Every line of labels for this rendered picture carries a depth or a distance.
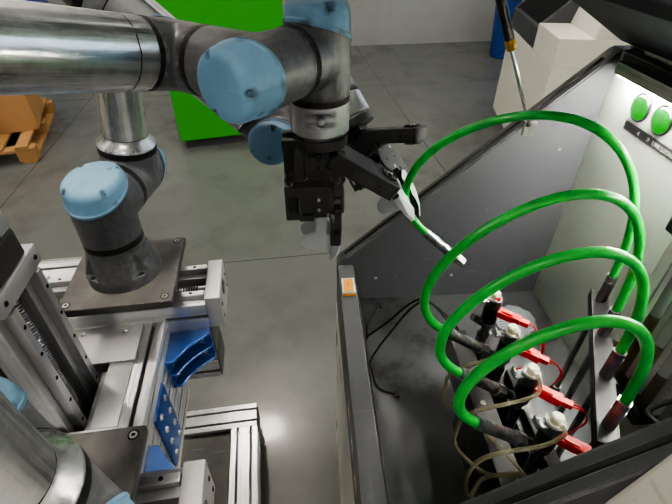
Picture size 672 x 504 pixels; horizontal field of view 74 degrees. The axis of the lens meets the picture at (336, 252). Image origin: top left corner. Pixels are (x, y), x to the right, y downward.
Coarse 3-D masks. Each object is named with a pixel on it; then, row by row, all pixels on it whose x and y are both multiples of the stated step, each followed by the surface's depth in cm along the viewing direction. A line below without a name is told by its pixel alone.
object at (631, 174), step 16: (512, 112) 67; (528, 112) 66; (544, 112) 65; (560, 112) 65; (464, 128) 70; (480, 128) 69; (592, 128) 64; (448, 144) 73; (608, 144) 65; (416, 160) 76; (624, 160) 65; (416, 224) 83; (624, 240) 72
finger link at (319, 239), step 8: (320, 224) 64; (312, 232) 66; (320, 232) 65; (304, 240) 66; (312, 240) 66; (320, 240) 66; (328, 240) 66; (312, 248) 67; (320, 248) 67; (328, 248) 67; (336, 248) 66
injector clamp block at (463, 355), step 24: (456, 360) 86; (456, 384) 87; (504, 384) 81; (504, 408) 79; (480, 432) 74; (528, 432) 73; (480, 456) 75; (504, 456) 70; (528, 456) 71; (504, 480) 67
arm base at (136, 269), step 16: (144, 240) 93; (96, 256) 87; (112, 256) 87; (128, 256) 89; (144, 256) 92; (160, 256) 98; (96, 272) 89; (112, 272) 89; (128, 272) 90; (144, 272) 93; (96, 288) 91; (112, 288) 90; (128, 288) 91
